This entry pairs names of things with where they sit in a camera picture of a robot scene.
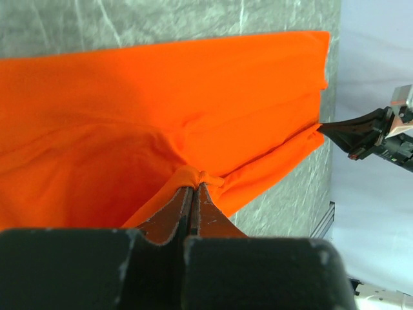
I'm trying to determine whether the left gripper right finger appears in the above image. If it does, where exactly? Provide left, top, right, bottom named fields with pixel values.
left=182, top=185, right=356, bottom=309

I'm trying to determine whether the aluminium frame rail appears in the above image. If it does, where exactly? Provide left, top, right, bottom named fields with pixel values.
left=310, top=201, right=336, bottom=239

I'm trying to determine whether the orange t-shirt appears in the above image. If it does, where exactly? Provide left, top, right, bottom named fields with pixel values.
left=1, top=30, right=330, bottom=230

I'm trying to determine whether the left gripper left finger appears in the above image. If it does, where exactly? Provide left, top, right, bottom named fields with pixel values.
left=1, top=187, right=194, bottom=309

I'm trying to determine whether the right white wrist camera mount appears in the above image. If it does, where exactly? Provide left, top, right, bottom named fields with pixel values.
left=387, top=84, right=412, bottom=138

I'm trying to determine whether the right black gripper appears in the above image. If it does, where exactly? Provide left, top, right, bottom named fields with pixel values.
left=318, top=107, right=412, bottom=170

